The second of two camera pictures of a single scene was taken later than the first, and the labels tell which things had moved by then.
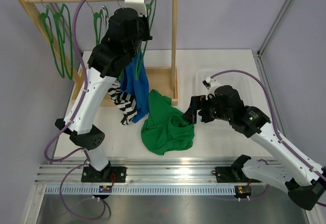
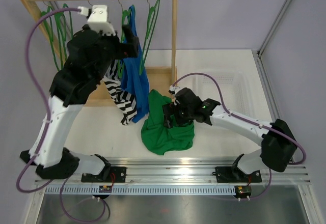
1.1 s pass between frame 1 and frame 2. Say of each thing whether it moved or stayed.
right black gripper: moved
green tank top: stayed
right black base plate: stayed
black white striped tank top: stayed
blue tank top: stayed
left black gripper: moved
